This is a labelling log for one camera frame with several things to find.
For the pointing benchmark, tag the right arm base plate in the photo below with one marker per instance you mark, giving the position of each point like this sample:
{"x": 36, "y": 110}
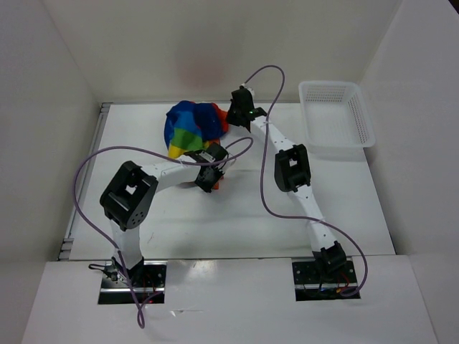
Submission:
{"x": 311, "y": 285}

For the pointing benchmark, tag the white plastic mesh basket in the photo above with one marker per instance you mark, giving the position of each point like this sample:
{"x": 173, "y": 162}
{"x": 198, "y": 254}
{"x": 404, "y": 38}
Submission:
{"x": 336, "y": 116}

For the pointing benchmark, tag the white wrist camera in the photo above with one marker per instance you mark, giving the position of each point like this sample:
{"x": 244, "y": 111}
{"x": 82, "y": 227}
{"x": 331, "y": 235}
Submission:
{"x": 205, "y": 156}
{"x": 252, "y": 92}

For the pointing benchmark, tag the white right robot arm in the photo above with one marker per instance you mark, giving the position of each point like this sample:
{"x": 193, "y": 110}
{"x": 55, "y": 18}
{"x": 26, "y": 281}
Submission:
{"x": 292, "y": 176}

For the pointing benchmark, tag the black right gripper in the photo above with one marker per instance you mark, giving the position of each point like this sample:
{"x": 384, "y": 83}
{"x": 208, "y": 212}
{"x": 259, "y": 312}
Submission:
{"x": 231, "y": 120}

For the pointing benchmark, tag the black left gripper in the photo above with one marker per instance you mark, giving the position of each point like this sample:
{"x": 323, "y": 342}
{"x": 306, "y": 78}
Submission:
{"x": 219, "y": 172}

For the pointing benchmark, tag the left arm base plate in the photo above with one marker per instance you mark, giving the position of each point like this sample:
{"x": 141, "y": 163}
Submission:
{"x": 149, "y": 284}

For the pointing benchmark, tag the rainbow striped shorts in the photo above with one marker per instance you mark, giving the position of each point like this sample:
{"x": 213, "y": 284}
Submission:
{"x": 194, "y": 126}

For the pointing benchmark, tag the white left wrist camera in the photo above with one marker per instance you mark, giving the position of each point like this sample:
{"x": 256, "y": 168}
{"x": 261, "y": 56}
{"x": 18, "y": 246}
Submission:
{"x": 205, "y": 156}

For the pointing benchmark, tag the aluminium table frame rail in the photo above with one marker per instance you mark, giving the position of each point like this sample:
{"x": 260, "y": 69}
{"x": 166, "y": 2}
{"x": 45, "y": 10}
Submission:
{"x": 82, "y": 184}

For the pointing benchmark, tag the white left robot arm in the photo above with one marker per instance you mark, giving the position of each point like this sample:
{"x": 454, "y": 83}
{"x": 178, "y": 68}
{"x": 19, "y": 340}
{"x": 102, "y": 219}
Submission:
{"x": 128, "y": 197}

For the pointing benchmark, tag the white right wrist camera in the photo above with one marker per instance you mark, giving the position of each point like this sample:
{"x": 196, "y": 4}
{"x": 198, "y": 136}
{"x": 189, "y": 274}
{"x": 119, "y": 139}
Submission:
{"x": 252, "y": 92}

